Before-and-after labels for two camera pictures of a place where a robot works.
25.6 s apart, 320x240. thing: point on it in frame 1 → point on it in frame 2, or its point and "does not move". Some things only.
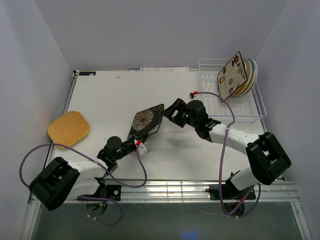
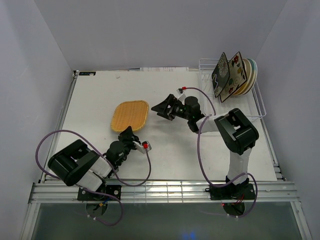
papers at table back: [165, 69] does not move
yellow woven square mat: [68, 128] → [132, 113]
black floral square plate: [147, 121] → [220, 75]
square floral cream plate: [231, 77] does not move
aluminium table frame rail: [186, 191] does not move
